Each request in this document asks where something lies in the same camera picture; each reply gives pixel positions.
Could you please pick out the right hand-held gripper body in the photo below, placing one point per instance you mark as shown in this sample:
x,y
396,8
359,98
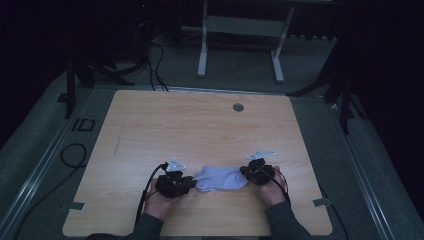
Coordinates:
x,y
263,171

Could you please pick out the person's right hand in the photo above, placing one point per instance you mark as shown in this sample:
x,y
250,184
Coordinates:
x,y
273,193

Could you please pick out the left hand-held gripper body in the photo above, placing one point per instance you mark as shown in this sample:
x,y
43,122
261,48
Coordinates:
x,y
171,185

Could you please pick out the person's left hand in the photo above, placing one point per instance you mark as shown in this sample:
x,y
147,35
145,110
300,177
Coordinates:
x,y
160,205

